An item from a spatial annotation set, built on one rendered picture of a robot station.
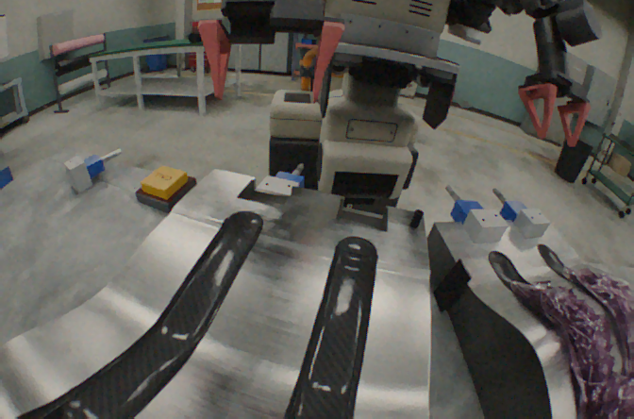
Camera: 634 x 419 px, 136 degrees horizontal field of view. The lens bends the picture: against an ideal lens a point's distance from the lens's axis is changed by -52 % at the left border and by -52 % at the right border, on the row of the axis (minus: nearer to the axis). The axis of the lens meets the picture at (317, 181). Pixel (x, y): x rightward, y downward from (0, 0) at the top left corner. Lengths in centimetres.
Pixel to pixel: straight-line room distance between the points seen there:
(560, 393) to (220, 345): 26
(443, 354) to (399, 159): 47
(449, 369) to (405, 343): 12
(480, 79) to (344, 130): 534
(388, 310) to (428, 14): 57
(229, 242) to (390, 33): 49
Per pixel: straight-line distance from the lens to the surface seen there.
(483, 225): 36
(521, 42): 617
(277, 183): 38
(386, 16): 61
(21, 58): 662
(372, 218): 31
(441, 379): 31
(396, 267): 24
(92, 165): 59
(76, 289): 40
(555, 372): 26
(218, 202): 29
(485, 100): 598
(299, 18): 26
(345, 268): 23
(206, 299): 22
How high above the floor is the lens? 106
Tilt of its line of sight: 32 degrees down
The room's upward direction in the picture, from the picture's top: 6 degrees clockwise
